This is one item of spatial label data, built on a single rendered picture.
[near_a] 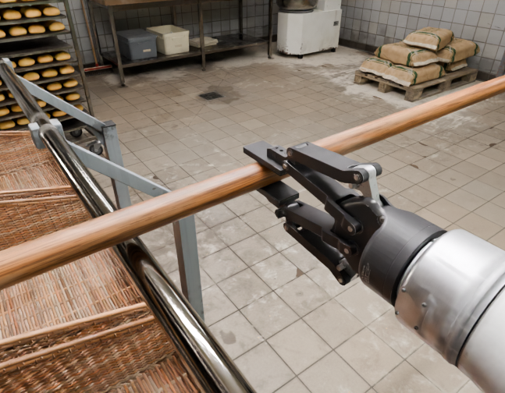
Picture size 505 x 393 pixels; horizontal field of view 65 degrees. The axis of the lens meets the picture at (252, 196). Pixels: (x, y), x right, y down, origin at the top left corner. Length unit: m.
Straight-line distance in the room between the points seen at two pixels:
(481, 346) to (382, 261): 0.08
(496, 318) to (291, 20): 5.56
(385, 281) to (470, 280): 0.06
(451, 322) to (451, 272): 0.03
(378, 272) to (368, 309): 1.62
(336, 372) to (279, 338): 0.26
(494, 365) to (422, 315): 0.05
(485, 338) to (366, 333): 1.58
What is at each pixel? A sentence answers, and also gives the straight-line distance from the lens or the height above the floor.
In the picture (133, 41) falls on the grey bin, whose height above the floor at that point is 0.43.
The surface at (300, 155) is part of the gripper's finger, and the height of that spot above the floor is 1.25.
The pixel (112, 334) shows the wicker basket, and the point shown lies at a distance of 0.89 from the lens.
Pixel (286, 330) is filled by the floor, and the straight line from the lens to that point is 1.82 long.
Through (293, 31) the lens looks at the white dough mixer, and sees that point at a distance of 5.78.
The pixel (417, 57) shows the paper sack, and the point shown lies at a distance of 4.56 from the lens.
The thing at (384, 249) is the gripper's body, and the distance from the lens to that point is 0.33.
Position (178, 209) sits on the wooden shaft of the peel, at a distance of 0.40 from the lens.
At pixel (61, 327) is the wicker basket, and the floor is 0.79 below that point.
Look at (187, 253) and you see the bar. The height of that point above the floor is 0.80.
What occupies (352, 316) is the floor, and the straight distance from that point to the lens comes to 1.91.
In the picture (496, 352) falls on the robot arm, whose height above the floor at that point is 1.21.
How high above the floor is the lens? 1.42
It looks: 33 degrees down
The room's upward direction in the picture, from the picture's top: straight up
